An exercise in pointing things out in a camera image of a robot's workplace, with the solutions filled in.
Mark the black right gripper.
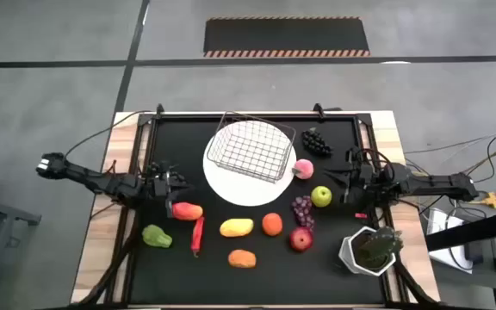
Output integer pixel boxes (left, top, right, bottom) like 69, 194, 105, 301
323, 167, 381, 207

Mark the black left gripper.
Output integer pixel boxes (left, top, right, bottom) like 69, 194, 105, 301
144, 170, 195, 219

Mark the green apple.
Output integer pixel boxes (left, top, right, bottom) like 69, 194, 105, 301
310, 185, 333, 208

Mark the pink peach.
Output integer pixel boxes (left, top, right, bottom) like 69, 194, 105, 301
291, 158, 315, 181

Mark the red chili pepper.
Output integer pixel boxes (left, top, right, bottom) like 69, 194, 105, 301
190, 216, 206, 258

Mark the green bell pepper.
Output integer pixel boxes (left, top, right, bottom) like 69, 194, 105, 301
141, 224, 174, 249

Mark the red grape bunch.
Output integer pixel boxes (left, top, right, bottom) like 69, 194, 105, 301
291, 195, 316, 229

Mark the black grape bunch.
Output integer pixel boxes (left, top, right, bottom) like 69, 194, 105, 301
301, 127, 333, 158

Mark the yellow mango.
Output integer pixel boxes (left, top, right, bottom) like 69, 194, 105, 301
219, 218, 255, 239

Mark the red pomegranate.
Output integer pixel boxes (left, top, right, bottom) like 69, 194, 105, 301
289, 226, 314, 253

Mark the orange fruit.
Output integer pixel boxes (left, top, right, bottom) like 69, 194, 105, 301
261, 212, 283, 238

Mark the orange-brown potato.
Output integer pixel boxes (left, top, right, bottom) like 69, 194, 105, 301
227, 249, 257, 270

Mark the white angular plant pot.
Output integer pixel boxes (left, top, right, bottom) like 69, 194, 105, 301
338, 226, 398, 277

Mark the green cactus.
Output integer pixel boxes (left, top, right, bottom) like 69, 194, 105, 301
357, 226, 404, 270

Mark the black computer desk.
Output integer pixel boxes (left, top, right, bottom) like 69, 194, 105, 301
424, 209, 496, 310

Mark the black hazard-striped floor mat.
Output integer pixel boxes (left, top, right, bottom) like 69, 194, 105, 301
202, 16, 371, 59

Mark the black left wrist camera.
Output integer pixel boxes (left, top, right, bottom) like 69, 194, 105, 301
155, 161, 181, 182

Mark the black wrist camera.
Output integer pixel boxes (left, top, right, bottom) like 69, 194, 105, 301
345, 147, 375, 172
155, 161, 181, 182

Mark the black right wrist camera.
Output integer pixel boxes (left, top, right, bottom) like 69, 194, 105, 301
345, 147, 375, 172

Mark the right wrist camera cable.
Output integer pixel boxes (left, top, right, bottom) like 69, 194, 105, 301
350, 147, 396, 182

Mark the black aluminium rig frame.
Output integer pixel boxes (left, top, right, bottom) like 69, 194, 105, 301
75, 102, 443, 310

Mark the black wire basket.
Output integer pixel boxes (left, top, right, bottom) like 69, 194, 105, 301
206, 110, 297, 184

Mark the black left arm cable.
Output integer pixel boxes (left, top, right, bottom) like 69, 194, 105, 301
64, 109, 159, 158

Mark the grey floor cable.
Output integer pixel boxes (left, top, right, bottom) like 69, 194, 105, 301
405, 133, 496, 156

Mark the yellow cable connector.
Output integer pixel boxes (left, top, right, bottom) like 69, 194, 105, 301
471, 191, 496, 210

